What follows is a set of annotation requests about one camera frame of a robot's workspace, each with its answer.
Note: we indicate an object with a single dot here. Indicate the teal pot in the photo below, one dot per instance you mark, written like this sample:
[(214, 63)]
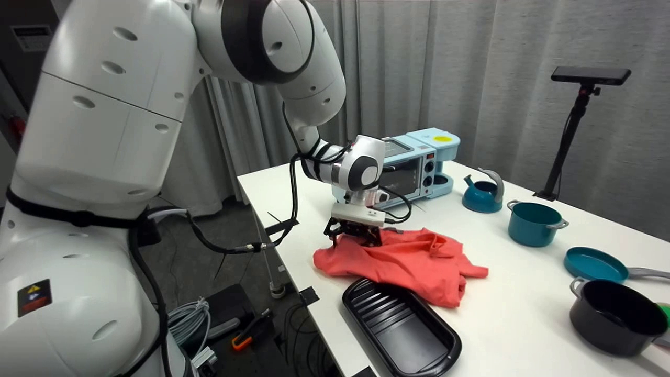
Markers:
[(531, 228)]

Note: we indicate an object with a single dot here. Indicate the black ribbed baking tray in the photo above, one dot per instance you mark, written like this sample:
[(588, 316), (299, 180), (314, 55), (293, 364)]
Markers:
[(403, 327)]

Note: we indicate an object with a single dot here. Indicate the light blue toaster oven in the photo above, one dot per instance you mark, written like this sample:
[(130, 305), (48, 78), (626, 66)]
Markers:
[(437, 152)]

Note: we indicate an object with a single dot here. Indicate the teal frying pan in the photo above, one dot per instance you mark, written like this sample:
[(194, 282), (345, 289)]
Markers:
[(594, 264)]

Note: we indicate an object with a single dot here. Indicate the teal kettle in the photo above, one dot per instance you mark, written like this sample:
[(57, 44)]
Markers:
[(480, 196)]

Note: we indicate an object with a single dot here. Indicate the toaster oven door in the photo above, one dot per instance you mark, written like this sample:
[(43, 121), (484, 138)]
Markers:
[(405, 175)]

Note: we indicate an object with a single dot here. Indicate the camera on mount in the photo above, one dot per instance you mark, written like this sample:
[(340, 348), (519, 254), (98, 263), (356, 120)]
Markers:
[(590, 75)]

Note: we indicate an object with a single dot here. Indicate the red button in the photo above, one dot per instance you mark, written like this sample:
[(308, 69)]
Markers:
[(17, 127)]

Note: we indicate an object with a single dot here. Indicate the black pot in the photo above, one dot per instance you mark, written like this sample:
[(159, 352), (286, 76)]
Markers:
[(612, 319)]

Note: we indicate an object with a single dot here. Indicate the orange and black clamp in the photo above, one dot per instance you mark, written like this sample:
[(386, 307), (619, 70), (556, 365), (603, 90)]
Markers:
[(248, 332)]

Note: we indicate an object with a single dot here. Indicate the coral red shirt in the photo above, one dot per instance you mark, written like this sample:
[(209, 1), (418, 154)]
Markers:
[(408, 262)]

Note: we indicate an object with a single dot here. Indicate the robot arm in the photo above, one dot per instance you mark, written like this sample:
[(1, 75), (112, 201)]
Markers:
[(104, 136)]

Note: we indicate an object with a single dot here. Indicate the green object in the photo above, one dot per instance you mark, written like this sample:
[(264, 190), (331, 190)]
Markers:
[(665, 313)]

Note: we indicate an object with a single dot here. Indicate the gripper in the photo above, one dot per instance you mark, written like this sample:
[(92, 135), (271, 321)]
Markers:
[(357, 228)]

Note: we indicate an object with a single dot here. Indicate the black toaster oven knob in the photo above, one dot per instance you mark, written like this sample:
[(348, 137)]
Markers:
[(427, 181), (429, 167)]

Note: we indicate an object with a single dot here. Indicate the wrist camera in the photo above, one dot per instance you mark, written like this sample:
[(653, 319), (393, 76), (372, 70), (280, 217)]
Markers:
[(356, 213)]

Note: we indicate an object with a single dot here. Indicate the black box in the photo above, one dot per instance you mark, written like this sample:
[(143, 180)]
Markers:
[(230, 309)]

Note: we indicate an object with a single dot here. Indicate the grey curtain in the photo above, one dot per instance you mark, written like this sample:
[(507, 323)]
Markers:
[(497, 78)]

